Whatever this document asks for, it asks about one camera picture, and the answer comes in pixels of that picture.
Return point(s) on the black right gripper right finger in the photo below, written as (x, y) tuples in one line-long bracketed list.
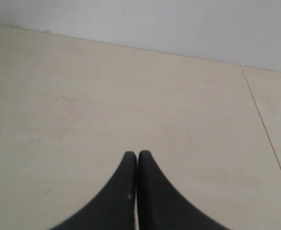
[(160, 206)]

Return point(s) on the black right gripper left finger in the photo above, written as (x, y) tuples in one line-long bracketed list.
[(113, 208)]

